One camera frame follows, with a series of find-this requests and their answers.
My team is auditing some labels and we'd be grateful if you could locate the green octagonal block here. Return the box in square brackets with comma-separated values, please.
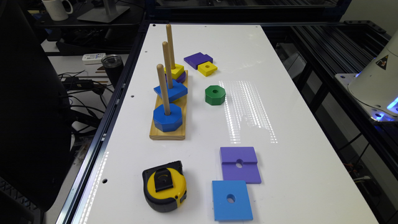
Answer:
[205, 85, 226, 106]

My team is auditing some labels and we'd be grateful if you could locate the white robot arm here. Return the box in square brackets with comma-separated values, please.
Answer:
[335, 34, 397, 122]

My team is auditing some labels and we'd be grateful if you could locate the blue square block on peg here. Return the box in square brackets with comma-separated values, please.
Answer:
[165, 80, 188, 102]

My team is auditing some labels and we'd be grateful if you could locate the blue octagonal block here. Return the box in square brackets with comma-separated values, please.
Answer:
[153, 103, 183, 132]

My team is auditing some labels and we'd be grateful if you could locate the purple round block on peg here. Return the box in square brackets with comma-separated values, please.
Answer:
[173, 71, 187, 83]

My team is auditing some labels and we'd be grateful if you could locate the small yellow square block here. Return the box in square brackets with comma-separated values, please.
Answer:
[198, 62, 218, 77]

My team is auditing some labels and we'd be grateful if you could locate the yellow block on peg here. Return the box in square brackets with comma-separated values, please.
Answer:
[170, 64, 184, 80]

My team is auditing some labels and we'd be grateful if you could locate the dark purple stepped block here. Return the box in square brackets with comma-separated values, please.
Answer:
[184, 52, 213, 70]

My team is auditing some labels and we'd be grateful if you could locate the large purple square block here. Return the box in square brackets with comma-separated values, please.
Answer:
[220, 147, 262, 184]

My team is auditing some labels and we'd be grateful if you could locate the large blue square block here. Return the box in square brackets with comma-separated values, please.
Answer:
[212, 180, 253, 221]

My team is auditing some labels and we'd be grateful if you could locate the middle wooden peg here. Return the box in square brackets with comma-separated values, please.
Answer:
[162, 41, 174, 89]

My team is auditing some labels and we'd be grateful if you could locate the wooden peg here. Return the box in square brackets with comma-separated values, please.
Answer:
[162, 41, 174, 89]
[166, 24, 175, 70]
[156, 64, 171, 116]

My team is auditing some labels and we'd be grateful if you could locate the wooden peg base board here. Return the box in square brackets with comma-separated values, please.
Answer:
[149, 86, 187, 140]

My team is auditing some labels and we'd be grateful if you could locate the front wooden peg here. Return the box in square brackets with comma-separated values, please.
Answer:
[156, 64, 171, 116]

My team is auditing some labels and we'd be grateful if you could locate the yellow black tape measure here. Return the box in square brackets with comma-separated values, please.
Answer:
[142, 161, 187, 213]

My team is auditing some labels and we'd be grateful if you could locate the rear wooden peg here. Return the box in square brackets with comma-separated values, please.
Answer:
[166, 24, 175, 70]

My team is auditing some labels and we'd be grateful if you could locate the dark tumbler cup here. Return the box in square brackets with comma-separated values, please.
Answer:
[101, 54, 124, 87]

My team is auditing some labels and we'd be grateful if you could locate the white remote control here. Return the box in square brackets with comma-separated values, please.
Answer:
[82, 53, 106, 65]

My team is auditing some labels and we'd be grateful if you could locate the monitor stand base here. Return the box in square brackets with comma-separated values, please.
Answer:
[77, 0, 130, 23]

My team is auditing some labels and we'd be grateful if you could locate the black office chair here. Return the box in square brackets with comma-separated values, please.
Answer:
[1, 1, 72, 212]

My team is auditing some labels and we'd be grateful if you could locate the white mug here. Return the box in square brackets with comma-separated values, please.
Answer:
[42, 0, 73, 21]

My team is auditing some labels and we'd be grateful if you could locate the black power adapter with cables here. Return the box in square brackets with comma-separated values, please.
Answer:
[58, 71, 107, 95]

